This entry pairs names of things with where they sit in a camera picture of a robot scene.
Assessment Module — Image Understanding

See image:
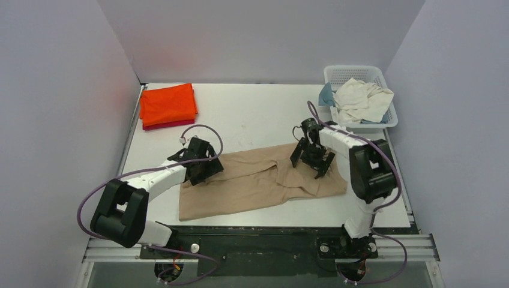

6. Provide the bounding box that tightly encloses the beige t shirt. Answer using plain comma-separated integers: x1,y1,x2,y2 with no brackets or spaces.
178,144,348,221

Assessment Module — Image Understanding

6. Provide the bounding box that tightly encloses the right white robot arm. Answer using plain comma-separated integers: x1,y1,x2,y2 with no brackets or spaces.
290,118,400,257

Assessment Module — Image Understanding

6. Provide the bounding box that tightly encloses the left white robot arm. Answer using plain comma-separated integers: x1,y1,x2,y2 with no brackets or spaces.
90,137,224,258

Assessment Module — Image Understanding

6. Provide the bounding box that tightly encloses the folded red t shirt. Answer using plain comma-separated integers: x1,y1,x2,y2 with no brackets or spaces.
142,119,195,131

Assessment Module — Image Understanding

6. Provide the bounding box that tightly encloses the folded orange t shirt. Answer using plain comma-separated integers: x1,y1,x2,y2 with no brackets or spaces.
139,83,198,126

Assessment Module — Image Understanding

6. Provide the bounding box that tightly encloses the blue t shirt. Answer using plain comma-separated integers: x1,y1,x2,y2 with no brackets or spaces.
318,82,335,107

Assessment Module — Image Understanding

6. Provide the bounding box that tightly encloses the white t shirt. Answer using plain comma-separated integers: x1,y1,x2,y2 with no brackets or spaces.
333,78,394,124

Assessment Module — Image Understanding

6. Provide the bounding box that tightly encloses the white plastic basket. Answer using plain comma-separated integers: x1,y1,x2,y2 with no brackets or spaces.
324,65,399,129

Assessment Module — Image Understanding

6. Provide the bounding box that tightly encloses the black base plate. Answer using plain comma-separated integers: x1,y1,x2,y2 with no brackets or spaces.
140,226,429,285

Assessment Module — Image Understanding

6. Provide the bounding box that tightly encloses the aluminium rail frame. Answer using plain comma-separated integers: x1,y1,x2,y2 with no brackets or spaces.
83,83,440,263

